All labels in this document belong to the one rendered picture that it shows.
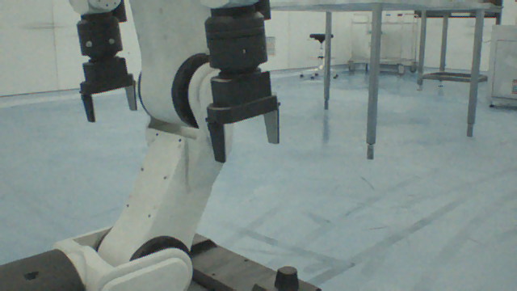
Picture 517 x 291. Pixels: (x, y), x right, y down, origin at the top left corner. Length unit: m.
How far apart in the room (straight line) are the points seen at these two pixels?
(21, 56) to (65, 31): 0.52
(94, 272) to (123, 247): 0.10
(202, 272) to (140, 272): 0.29
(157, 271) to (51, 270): 0.18
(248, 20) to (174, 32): 0.23
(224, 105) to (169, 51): 0.21
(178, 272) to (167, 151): 0.22
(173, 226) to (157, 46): 0.34
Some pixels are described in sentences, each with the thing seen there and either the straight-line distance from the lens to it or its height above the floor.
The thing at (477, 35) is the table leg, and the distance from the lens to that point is 3.64.
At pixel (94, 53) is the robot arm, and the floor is 0.67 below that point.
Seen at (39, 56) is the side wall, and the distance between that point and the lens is 5.46.
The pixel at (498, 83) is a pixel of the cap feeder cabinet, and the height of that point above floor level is 0.23.
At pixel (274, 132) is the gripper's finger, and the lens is 0.82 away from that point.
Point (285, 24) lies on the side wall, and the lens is 7.58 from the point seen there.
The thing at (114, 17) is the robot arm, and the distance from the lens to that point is 1.13.
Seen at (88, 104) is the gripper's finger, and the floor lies 0.57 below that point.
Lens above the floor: 0.73
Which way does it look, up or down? 13 degrees down
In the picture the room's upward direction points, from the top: straight up
